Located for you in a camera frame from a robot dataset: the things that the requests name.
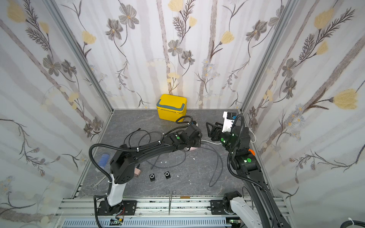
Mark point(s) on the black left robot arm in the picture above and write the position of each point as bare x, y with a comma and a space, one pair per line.
126, 159

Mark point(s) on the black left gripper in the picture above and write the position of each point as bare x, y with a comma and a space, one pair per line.
199, 138

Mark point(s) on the black mp3 player right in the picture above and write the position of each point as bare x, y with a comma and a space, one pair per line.
167, 175

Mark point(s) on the silver scissors left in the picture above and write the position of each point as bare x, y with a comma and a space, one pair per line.
94, 186

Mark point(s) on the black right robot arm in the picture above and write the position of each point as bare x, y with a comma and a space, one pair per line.
242, 164

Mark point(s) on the blue transparent bottle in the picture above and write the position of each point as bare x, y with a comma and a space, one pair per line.
103, 161

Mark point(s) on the pink USB wall charger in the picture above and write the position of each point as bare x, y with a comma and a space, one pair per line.
137, 172

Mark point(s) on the black mp3 player left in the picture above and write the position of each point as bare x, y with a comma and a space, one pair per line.
152, 177

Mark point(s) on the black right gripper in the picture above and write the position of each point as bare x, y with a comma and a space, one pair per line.
214, 133

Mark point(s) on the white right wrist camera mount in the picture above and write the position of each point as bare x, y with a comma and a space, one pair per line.
229, 118

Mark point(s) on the black mp3 player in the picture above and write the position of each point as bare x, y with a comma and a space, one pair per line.
167, 175
152, 177

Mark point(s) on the yellow plastic storage box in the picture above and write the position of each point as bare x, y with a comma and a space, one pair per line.
171, 108

